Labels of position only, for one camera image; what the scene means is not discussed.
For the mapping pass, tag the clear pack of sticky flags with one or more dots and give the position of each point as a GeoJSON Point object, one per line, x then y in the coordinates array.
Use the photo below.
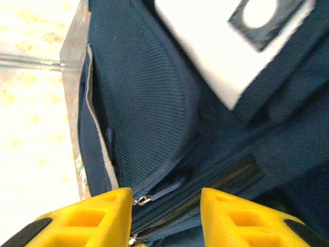
{"type": "Point", "coordinates": [81, 169]}

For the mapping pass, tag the aluminium left corner post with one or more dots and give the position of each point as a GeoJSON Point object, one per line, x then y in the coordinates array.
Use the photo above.
{"type": "Point", "coordinates": [25, 60]}

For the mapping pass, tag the navy blue backpack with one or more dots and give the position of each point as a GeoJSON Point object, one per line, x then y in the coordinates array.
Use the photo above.
{"type": "Point", "coordinates": [154, 103]}

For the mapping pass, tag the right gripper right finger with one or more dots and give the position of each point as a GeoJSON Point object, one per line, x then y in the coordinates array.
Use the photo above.
{"type": "Point", "coordinates": [257, 226]}

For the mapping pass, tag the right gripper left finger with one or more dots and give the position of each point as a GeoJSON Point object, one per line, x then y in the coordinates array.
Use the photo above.
{"type": "Point", "coordinates": [84, 221]}

